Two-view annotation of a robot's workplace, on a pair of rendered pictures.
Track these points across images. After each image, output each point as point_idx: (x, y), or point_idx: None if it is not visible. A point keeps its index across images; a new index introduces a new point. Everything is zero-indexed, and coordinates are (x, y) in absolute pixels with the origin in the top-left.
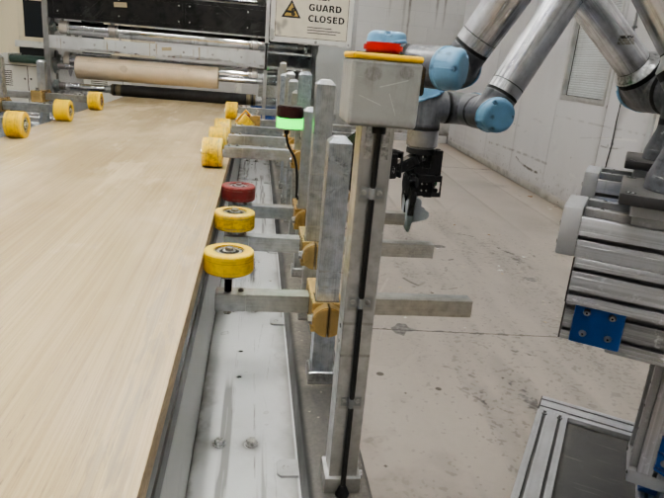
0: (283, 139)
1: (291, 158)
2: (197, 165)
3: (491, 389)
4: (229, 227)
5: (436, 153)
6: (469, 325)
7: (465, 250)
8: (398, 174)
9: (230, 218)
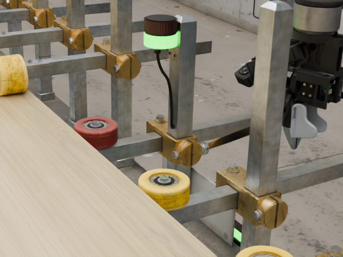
0: (58, 31)
1: (120, 67)
2: None
3: (274, 241)
4: (172, 205)
5: (301, 41)
6: (211, 173)
7: (155, 83)
8: (341, 95)
9: (173, 195)
